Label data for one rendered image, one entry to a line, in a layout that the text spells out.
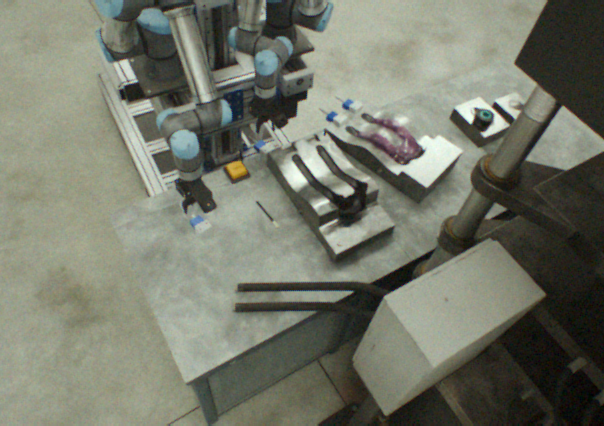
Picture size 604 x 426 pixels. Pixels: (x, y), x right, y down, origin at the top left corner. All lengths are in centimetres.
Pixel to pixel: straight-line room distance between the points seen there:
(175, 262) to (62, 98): 206
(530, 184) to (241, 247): 101
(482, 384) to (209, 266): 98
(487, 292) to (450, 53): 320
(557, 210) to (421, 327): 39
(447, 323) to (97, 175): 247
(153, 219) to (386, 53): 256
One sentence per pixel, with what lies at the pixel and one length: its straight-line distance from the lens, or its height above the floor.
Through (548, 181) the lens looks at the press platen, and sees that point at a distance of 120.
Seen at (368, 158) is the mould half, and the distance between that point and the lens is 202.
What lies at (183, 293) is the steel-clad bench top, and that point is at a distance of 172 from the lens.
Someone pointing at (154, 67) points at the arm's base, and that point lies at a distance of 199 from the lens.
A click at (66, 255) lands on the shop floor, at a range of 286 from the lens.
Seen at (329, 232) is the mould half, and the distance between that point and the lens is 177.
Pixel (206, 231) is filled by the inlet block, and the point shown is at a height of 84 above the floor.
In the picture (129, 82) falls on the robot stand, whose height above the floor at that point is 96.
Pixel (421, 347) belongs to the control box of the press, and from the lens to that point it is 97.
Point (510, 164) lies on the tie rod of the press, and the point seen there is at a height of 159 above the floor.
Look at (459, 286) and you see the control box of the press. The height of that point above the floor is 147.
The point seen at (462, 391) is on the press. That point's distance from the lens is 173.
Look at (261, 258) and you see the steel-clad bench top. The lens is 177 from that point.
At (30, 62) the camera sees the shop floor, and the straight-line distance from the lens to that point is 396.
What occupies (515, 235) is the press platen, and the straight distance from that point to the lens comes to 141.
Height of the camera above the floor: 235
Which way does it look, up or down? 56 degrees down
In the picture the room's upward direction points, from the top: 8 degrees clockwise
